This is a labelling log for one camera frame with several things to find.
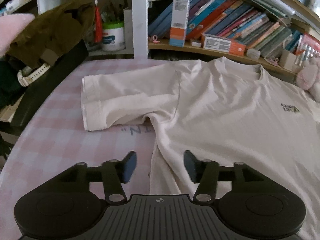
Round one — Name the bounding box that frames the white wristwatch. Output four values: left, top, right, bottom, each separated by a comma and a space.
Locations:
17, 62, 51, 87

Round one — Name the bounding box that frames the white green-lid container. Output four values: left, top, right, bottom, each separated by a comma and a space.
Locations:
101, 21, 125, 52

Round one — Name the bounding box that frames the pink fluffy cloth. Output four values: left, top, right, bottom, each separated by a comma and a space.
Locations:
0, 13, 36, 58

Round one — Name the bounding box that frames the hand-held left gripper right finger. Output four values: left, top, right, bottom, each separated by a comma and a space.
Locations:
183, 150, 270, 203

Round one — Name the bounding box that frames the beige T-shirt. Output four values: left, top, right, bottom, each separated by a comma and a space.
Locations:
80, 57, 320, 240

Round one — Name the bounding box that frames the white bookshelf frame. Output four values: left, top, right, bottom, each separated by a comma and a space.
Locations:
0, 0, 320, 80

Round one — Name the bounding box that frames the flat orange white box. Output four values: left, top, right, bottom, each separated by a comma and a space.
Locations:
201, 33, 247, 56

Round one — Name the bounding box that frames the row of books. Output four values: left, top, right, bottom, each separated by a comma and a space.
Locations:
148, 0, 303, 58

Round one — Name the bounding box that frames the pink printed desk mat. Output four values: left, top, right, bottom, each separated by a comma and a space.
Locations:
0, 58, 320, 240

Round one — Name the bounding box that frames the small white box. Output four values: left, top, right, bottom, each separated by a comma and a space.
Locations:
246, 49, 261, 60

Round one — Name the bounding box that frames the olive green jacket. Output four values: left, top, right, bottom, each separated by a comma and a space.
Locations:
6, 1, 95, 67

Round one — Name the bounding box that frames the tall orange white box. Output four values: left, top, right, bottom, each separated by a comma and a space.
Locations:
169, 0, 190, 47

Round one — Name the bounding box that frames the white pink plush rabbit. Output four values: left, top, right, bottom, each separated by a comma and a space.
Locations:
295, 57, 320, 103

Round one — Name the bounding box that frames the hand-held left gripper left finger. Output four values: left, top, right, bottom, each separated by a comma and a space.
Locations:
51, 151, 138, 203

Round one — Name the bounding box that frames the small cardboard box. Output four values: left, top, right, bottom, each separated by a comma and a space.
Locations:
278, 49, 298, 72

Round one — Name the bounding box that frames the red tassel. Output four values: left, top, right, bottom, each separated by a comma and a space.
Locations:
93, 0, 103, 43

